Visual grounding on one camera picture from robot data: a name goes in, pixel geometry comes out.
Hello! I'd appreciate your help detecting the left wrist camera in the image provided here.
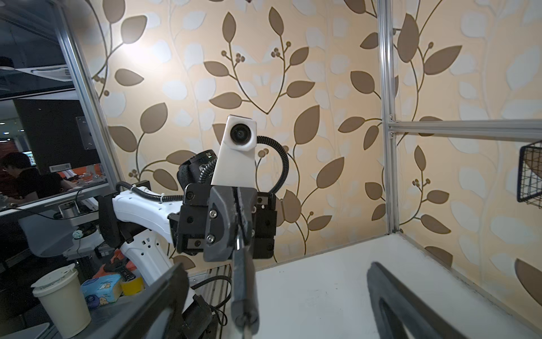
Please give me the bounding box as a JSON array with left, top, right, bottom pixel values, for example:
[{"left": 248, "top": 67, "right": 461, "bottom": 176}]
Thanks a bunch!
[{"left": 211, "top": 115, "right": 257, "bottom": 189}]

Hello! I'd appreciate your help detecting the person at desk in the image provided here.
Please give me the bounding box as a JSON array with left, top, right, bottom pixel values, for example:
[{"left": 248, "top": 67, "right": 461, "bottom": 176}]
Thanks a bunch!
[{"left": 1, "top": 153, "right": 76, "bottom": 206}]

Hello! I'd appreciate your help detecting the paper coffee cup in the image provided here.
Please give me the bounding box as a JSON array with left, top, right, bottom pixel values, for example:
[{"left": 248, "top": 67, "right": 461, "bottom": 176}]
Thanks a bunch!
[{"left": 31, "top": 264, "right": 91, "bottom": 338}]

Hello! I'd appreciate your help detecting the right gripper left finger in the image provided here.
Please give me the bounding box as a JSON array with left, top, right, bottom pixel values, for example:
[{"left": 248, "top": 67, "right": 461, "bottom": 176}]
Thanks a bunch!
[{"left": 91, "top": 264, "right": 190, "bottom": 338}]

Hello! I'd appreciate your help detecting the back wire basket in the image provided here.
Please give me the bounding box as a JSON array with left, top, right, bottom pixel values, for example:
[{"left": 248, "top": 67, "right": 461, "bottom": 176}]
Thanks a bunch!
[{"left": 517, "top": 141, "right": 542, "bottom": 209}]

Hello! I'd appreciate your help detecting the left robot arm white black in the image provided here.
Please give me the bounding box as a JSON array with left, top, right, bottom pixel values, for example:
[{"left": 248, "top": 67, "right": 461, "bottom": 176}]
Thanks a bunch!
[{"left": 97, "top": 136, "right": 289, "bottom": 338}]

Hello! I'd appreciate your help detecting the blue snack box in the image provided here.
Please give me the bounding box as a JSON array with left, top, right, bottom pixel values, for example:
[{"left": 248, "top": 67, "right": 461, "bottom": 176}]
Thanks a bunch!
[{"left": 80, "top": 274, "right": 123, "bottom": 309}]

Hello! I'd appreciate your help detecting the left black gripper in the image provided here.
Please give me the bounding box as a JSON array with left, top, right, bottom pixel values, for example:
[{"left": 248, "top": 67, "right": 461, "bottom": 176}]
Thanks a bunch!
[{"left": 168, "top": 184, "right": 277, "bottom": 262}]

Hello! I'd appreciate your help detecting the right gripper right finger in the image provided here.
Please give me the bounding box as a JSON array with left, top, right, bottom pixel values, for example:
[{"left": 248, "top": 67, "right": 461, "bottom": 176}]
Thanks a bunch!
[{"left": 367, "top": 262, "right": 465, "bottom": 338}]

